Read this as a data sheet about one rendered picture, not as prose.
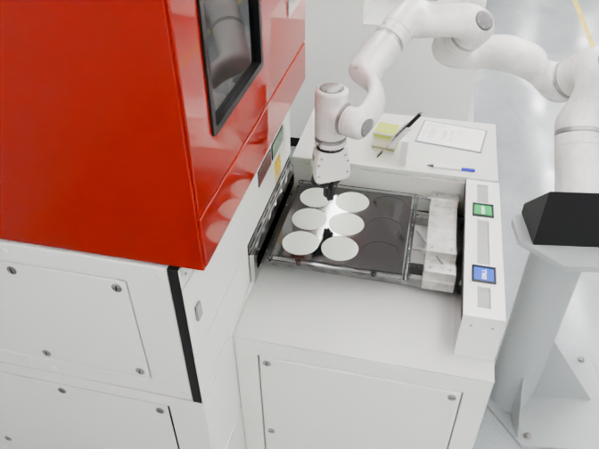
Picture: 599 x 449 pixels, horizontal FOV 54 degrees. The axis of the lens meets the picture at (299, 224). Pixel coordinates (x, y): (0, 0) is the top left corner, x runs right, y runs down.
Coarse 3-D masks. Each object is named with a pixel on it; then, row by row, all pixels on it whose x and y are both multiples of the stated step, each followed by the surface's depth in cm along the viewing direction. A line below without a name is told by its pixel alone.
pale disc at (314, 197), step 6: (306, 192) 179; (312, 192) 179; (318, 192) 179; (300, 198) 177; (306, 198) 177; (312, 198) 177; (318, 198) 177; (324, 198) 177; (306, 204) 175; (312, 204) 175; (318, 204) 175; (324, 204) 175
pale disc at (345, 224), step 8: (336, 216) 170; (344, 216) 170; (352, 216) 170; (336, 224) 167; (344, 224) 167; (352, 224) 167; (360, 224) 167; (336, 232) 164; (344, 232) 164; (352, 232) 164
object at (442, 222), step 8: (432, 208) 176; (440, 208) 176; (448, 208) 176; (456, 208) 176; (432, 216) 173; (440, 216) 173; (448, 216) 173; (456, 216) 173; (432, 224) 170; (440, 224) 170; (448, 224) 170; (456, 224) 170; (432, 232) 167; (440, 232) 167; (448, 232) 167; (432, 240) 164; (440, 240) 164; (448, 240) 164; (424, 256) 162; (440, 264) 157; (448, 264) 157; (424, 280) 152; (432, 280) 152; (424, 288) 153; (432, 288) 153; (440, 288) 152; (448, 288) 151
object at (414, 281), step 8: (272, 264) 166; (280, 264) 165; (288, 264) 164; (320, 272) 163; (328, 272) 162; (336, 272) 162; (344, 272) 161; (376, 280) 160; (384, 280) 160; (392, 280) 159; (400, 280) 158; (408, 280) 158; (416, 280) 157
